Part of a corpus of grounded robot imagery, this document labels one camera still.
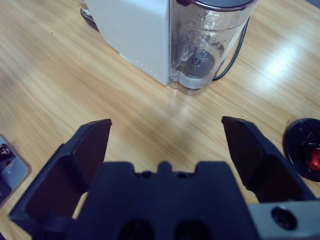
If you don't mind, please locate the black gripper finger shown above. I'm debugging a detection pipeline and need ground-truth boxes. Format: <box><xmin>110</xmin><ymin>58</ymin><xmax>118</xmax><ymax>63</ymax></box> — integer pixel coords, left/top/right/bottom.
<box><xmin>8</xmin><ymin>118</ymin><xmax>113</xmax><ymax>240</ymax></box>
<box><xmin>221</xmin><ymin>115</ymin><xmax>318</xmax><ymax>205</ymax></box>

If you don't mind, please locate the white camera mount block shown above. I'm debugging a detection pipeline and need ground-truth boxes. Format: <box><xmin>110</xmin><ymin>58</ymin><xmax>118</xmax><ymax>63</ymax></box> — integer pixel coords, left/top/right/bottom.
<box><xmin>0</xmin><ymin>134</ymin><xmax>33</xmax><ymax>208</ymax></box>

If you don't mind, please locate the red coffee capsule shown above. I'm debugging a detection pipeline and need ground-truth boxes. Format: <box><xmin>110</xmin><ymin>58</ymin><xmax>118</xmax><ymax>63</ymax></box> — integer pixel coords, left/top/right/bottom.
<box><xmin>307</xmin><ymin>148</ymin><xmax>320</xmax><ymax>171</ymax></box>

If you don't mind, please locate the black wire capsule holder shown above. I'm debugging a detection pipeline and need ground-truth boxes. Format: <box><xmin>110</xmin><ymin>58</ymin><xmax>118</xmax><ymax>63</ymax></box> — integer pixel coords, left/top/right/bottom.
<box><xmin>282</xmin><ymin>117</ymin><xmax>320</xmax><ymax>182</ymax></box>

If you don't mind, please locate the white capsule coffee machine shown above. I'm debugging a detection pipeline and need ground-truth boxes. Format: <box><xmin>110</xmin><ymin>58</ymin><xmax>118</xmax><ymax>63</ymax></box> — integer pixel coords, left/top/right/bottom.
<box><xmin>79</xmin><ymin>0</ymin><xmax>172</xmax><ymax>86</ymax></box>

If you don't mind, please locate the black power cable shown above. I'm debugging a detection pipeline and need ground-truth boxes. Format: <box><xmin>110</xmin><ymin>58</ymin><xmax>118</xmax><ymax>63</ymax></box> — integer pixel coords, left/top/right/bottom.
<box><xmin>212</xmin><ymin>18</ymin><xmax>250</xmax><ymax>82</ymax></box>

